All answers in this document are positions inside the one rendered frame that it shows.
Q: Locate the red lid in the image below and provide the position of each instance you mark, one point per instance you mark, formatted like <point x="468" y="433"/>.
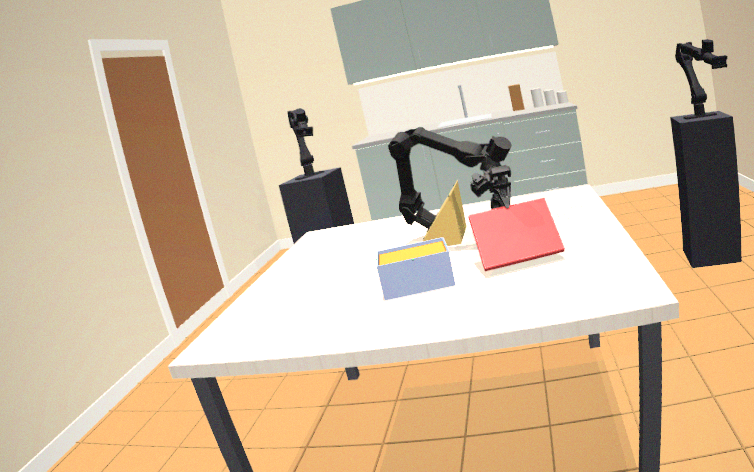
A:
<point x="524" y="232"/>

